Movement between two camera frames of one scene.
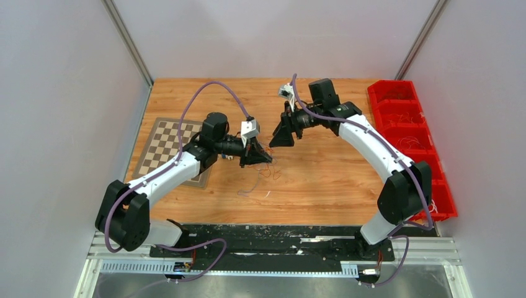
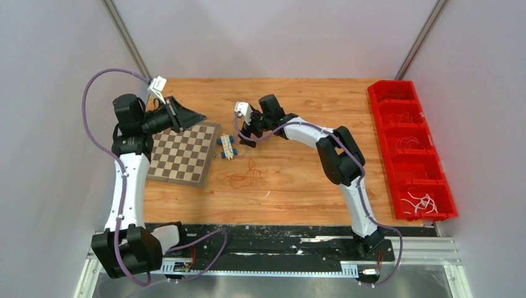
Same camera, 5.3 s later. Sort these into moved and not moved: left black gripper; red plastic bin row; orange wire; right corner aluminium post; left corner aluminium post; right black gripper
Moved: left black gripper; right black gripper; orange wire
Not moved: red plastic bin row; right corner aluminium post; left corner aluminium post
